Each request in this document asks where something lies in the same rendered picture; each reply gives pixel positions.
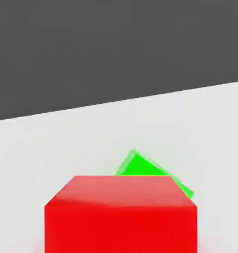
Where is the small red cube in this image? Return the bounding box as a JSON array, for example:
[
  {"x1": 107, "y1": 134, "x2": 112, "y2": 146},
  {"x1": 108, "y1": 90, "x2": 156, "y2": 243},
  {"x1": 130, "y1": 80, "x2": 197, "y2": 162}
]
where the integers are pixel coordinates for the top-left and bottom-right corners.
[{"x1": 44, "y1": 175, "x2": 198, "y2": 253}]

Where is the small green cube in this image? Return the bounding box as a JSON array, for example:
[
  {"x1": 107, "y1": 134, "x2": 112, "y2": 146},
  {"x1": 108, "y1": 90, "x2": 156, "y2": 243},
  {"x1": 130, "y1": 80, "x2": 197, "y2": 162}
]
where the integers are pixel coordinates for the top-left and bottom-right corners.
[{"x1": 114, "y1": 147, "x2": 195, "y2": 200}]

